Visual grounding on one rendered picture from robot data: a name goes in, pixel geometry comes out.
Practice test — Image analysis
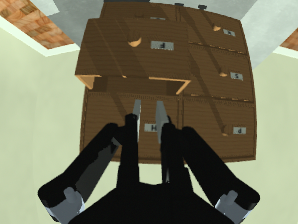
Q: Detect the brown wooden drawer front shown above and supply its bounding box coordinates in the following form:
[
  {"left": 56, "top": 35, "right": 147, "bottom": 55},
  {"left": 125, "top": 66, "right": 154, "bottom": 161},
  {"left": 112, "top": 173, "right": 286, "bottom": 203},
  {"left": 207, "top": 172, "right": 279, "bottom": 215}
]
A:
[
  {"left": 103, "top": 3, "right": 176, "bottom": 21},
  {"left": 183, "top": 47, "right": 253, "bottom": 103},
  {"left": 75, "top": 17, "right": 191, "bottom": 96},
  {"left": 182, "top": 100, "right": 254, "bottom": 157},
  {"left": 84, "top": 95, "right": 178, "bottom": 158},
  {"left": 179, "top": 8, "right": 246, "bottom": 55}
]

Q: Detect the brown chest of drawers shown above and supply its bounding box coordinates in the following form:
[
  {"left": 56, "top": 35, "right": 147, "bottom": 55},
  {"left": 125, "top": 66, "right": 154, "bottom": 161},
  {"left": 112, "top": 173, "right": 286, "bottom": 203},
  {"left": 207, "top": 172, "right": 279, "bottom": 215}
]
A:
[{"left": 79, "top": 2, "right": 257, "bottom": 164}]

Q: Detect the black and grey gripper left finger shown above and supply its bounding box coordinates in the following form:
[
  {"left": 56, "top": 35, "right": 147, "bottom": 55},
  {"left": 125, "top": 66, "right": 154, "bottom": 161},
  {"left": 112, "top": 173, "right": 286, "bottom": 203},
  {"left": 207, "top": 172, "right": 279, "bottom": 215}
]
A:
[{"left": 37, "top": 99, "right": 142, "bottom": 224}]

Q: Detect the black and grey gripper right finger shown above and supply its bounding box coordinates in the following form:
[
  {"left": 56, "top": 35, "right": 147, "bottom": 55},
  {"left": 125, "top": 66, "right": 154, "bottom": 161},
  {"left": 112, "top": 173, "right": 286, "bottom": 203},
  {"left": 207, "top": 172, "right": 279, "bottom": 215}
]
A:
[{"left": 155, "top": 101, "right": 260, "bottom": 224}]

